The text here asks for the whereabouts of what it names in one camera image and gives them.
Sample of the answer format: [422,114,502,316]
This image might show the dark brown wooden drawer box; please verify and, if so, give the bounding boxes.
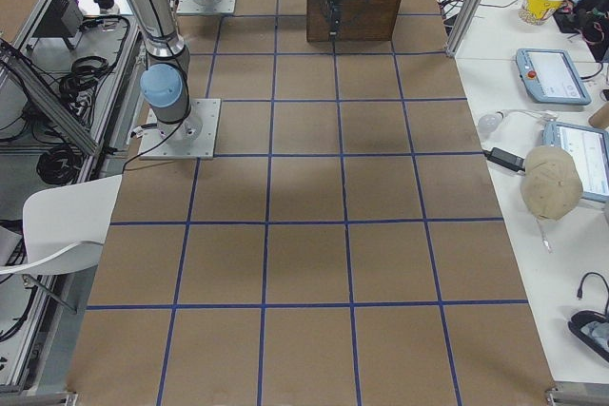
[306,0,402,42]

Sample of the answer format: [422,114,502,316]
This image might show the white light bulb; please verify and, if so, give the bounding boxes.
[477,111,506,136]

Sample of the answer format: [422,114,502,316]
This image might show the upper blue teach pendant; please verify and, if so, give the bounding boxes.
[515,48,592,106]

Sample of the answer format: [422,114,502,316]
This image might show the blue teach pendant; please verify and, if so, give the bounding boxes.
[541,121,608,203]
[515,48,592,106]

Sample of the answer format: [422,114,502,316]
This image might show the black power adapter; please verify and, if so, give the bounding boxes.
[483,147,525,172]

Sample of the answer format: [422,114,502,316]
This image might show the beige baseball cap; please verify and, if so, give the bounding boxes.
[521,145,583,221]

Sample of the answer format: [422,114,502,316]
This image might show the lower blue teach pendant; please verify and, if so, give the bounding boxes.
[541,121,608,203]

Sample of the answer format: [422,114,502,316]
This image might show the white plastic chair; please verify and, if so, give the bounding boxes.
[1,175,122,276]

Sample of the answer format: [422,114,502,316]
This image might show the black phone on table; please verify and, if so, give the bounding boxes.
[567,311,608,361]

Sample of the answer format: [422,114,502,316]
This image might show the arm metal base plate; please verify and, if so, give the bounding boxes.
[138,98,221,160]
[174,0,236,16]

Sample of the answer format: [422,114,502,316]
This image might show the coiled black cables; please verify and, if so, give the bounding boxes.
[59,56,111,115]

